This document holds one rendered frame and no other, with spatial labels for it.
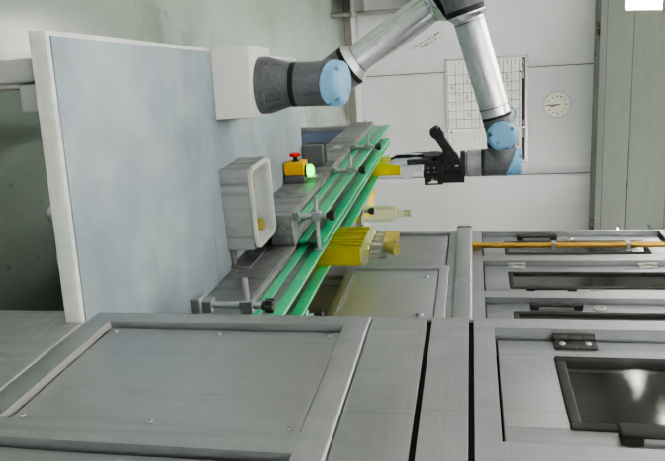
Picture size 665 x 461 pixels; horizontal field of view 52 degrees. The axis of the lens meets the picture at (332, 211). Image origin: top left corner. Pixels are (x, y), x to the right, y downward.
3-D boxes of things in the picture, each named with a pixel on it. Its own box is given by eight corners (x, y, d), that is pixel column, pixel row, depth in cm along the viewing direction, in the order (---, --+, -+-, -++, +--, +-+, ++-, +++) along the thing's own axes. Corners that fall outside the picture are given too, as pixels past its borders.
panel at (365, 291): (280, 421, 149) (436, 429, 142) (279, 410, 148) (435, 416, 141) (349, 273, 234) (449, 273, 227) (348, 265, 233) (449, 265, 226)
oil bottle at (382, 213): (347, 222, 287) (410, 221, 282) (346, 209, 286) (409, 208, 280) (350, 219, 292) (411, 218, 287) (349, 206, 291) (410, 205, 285)
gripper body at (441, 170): (422, 185, 191) (465, 184, 188) (421, 155, 188) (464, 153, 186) (424, 178, 198) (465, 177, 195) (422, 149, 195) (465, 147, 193)
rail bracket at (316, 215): (295, 252, 200) (336, 251, 197) (290, 197, 195) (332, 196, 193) (297, 248, 203) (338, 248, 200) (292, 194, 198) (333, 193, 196)
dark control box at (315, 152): (302, 166, 264) (323, 165, 262) (300, 145, 262) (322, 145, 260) (307, 161, 272) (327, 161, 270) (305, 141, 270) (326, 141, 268)
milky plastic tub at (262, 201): (229, 250, 183) (259, 250, 181) (219, 169, 177) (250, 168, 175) (248, 230, 199) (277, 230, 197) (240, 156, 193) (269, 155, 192)
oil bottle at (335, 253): (302, 266, 209) (370, 266, 205) (300, 248, 208) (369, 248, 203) (306, 259, 215) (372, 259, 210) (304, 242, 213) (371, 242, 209)
